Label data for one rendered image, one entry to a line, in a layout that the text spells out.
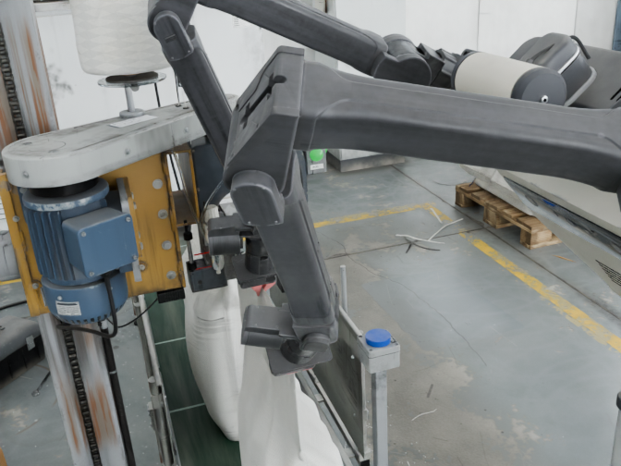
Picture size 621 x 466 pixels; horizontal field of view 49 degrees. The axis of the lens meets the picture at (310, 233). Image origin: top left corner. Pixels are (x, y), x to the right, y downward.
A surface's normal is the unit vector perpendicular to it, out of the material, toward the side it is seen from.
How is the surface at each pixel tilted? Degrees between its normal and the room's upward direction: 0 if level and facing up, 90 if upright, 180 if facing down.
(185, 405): 0
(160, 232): 90
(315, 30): 102
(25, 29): 90
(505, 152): 123
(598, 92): 40
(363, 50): 96
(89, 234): 90
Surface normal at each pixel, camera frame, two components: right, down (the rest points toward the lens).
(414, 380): -0.06, -0.92
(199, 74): 0.24, 0.62
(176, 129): 0.83, 0.18
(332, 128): 0.13, 0.84
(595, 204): -0.65, -0.59
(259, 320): 0.13, -0.50
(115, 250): 0.68, 0.26
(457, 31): 0.31, 0.37
